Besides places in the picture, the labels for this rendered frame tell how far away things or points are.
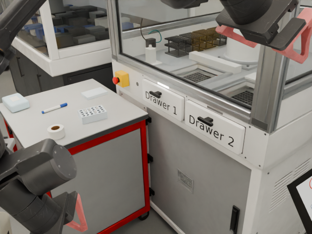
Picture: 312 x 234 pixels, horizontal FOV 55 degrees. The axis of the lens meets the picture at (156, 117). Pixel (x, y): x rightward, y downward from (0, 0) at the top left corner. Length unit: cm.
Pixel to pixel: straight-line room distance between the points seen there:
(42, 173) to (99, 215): 125
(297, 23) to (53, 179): 39
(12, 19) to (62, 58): 116
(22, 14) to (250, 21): 57
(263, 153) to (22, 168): 80
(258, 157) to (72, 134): 79
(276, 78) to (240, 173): 42
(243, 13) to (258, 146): 70
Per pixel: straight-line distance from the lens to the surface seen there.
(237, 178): 123
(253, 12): 43
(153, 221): 197
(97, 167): 150
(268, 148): 106
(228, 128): 110
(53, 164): 45
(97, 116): 146
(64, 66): 198
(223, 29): 50
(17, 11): 83
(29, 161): 46
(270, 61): 94
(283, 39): 42
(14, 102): 171
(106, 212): 171
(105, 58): 209
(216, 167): 129
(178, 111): 129
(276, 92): 96
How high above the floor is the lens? 147
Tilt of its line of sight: 29 degrees down
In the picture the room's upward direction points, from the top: 2 degrees counter-clockwise
